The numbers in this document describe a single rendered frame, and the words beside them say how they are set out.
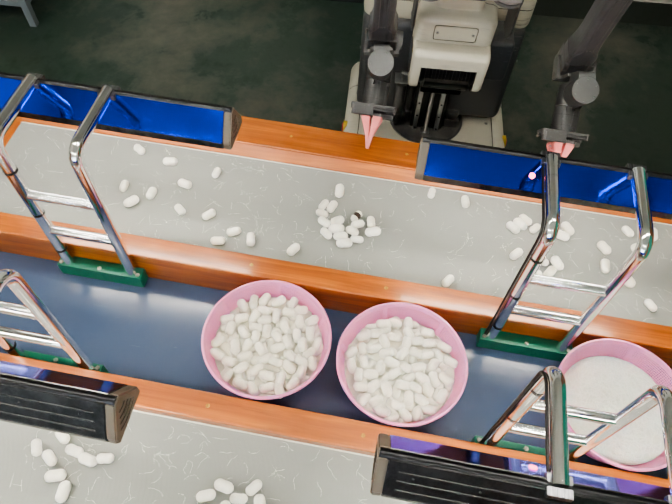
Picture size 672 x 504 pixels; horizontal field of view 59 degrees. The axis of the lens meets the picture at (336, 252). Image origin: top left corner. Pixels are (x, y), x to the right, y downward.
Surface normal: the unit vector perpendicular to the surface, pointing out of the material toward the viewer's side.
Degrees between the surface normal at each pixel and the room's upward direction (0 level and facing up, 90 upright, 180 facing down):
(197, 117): 58
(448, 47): 8
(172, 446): 0
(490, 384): 0
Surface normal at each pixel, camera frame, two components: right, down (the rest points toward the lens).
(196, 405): 0.03, -0.55
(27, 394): -0.14, 0.40
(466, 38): -0.11, 0.90
